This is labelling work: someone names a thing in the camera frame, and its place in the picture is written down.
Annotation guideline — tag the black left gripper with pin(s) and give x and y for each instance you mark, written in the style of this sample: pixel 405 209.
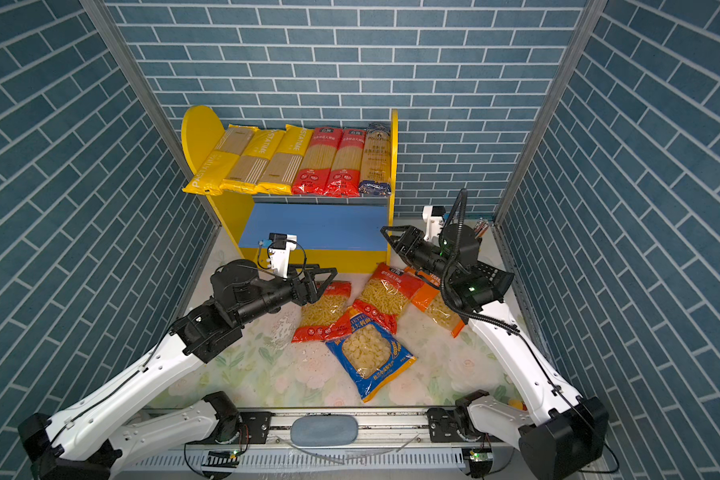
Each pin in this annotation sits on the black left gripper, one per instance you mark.
pixel 309 295

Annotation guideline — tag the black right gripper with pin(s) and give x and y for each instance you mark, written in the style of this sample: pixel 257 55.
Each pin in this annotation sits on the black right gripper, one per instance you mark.
pixel 409 254

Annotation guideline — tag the blue Moli spaghetti bag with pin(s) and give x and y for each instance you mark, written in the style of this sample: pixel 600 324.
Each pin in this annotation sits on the blue Moli spaghetti bag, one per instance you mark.
pixel 375 172

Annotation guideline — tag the red spaghetti bag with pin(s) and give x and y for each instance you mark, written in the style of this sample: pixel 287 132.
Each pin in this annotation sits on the red spaghetti bag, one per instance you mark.
pixel 343 180
pixel 312 176

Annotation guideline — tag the yellow spaghetti bag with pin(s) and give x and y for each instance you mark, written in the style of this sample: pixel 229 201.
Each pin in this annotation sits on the yellow spaghetti bag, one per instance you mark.
pixel 281 171
pixel 222 158
pixel 248 169

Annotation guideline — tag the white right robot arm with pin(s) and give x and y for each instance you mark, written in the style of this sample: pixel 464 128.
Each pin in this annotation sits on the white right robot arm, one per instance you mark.
pixel 558 432

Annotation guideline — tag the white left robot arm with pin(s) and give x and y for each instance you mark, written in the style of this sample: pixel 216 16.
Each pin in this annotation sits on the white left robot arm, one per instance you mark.
pixel 98 436

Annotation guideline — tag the yellow shelf pink blue boards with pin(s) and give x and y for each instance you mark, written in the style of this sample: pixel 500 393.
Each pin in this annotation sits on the yellow shelf pink blue boards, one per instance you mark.
pixel 336 232

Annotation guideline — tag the orange pasta bag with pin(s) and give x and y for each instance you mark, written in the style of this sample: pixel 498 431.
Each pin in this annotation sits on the orange pasta bag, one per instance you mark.
pixel 428 299

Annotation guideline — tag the red fusilli bag left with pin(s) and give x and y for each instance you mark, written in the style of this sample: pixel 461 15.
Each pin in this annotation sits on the red fusilli bag left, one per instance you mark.
pixel 324 320

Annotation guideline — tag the red fusilli bag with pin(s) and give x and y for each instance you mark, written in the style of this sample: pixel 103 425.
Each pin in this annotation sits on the red fusilli bag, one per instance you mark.
pixel 386 295
pixel 324 320

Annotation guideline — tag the red fusilli bag right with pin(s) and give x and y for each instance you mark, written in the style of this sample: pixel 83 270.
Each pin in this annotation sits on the red fusilli bag right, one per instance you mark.
pixel 386 295

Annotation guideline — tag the coloured pens in cup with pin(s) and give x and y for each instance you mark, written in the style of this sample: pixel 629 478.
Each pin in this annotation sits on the coloured pens in cup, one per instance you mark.
pixel 481 227

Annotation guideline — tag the blue macaroni bag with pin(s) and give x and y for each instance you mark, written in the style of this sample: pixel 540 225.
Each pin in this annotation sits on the blue macaroni bag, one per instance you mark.
pixel 371 356

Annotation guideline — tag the black calculator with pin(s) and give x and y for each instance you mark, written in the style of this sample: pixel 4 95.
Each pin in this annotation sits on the black calculator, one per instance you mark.
pixel 499 280

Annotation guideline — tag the grey oval pad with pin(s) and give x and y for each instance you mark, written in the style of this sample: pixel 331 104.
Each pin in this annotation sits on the grey oval pad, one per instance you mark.
pixel 324 430

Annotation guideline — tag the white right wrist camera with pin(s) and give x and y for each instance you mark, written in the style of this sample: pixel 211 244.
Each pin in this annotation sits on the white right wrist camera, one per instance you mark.
pixel 434 219

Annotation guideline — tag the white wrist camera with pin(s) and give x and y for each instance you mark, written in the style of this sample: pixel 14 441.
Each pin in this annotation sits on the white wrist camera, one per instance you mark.
pixel 273 255
pixel 434 219

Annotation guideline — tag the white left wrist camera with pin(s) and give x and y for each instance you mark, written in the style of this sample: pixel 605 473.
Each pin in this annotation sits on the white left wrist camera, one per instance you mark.
pixel 273 255

